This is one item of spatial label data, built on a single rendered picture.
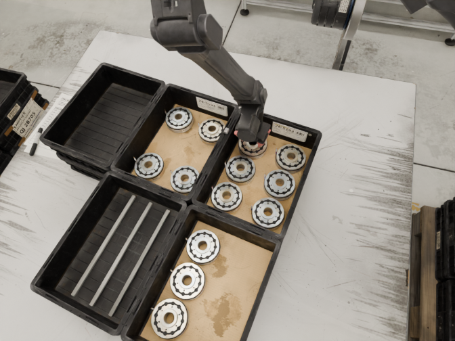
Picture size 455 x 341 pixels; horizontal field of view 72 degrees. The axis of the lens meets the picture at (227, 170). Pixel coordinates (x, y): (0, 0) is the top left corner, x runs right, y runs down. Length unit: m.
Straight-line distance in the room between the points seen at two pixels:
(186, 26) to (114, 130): 0.80
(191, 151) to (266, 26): 1.94
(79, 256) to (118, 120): 0.53
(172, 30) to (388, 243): 0.99
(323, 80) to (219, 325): 1.11
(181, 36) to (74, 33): 2.72
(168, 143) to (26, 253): 0.65
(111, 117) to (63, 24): 2.14
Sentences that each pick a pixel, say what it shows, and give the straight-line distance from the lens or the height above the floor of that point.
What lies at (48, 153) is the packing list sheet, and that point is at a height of 0.70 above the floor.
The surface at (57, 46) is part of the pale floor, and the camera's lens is 3.21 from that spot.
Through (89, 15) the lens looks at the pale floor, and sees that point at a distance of 3.40.
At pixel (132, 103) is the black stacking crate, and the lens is 1.36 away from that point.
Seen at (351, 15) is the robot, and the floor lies 1.16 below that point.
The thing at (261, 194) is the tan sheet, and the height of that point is 0.83.
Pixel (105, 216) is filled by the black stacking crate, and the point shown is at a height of 0.83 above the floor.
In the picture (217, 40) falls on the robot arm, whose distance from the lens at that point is 0.59.
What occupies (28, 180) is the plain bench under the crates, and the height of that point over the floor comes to 0.70.
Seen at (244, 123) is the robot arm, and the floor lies 1.08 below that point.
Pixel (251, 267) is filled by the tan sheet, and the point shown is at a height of 0.83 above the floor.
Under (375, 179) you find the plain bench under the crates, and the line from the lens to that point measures 1.33.
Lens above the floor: 1.81
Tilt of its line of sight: 63 degrees down
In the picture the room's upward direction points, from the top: 7 degrees counter-clockwise
